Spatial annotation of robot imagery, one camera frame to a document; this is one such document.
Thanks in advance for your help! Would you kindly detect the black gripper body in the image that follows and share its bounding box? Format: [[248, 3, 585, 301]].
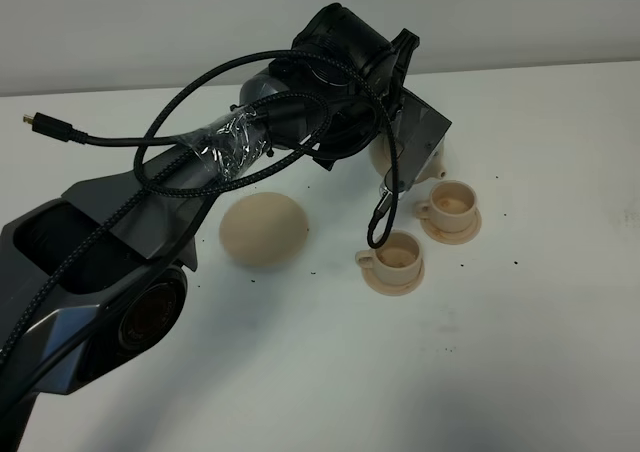
[[319, 41, 409, 171]]

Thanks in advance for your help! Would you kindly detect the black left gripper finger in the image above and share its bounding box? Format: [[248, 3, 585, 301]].
[[385, 28, 420, 97]]

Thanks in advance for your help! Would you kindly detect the beige ceramic teapot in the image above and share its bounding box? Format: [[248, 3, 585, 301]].
[[368, 132, 446, 192]]

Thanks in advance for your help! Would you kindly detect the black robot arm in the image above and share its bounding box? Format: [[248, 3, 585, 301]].
[[1, 3, 420, 451]]

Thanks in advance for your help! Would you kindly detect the large beige teapot saucer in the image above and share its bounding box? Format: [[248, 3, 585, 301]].
[[219, 192, 309, 267]]

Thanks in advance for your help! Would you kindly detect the far beige teacup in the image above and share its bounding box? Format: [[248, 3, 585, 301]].
[[413, 180, 479, 235]]

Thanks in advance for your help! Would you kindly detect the beige teacup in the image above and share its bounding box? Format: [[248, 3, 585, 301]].
[[355, 231, 424, 287], [413, 180, 479, 235]]

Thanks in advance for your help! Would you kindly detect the near beige teacup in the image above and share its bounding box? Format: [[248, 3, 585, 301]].
[[355, 231, 424, 287]]

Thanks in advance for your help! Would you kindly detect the far beige cup saucer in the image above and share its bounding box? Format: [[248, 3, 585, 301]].
[[419, 209, 482, 245]]

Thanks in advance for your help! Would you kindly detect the beige cup saucer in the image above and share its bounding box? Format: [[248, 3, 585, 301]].
[[361, 265, 425, 297], [419, 209, 482, 245]]

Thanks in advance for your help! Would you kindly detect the near beige cup saucer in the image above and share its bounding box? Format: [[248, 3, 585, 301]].
[[361, 265, 425, 297]]

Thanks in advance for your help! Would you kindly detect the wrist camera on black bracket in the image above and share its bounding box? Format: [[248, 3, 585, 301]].
[[393, 87, 452, 194]]

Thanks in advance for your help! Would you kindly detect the black braided cable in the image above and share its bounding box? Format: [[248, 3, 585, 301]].
[[0, 46, 404, 368]]

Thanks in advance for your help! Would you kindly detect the smooth black cable with plug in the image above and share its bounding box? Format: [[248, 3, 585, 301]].
[[21, 89, 386, 153]]

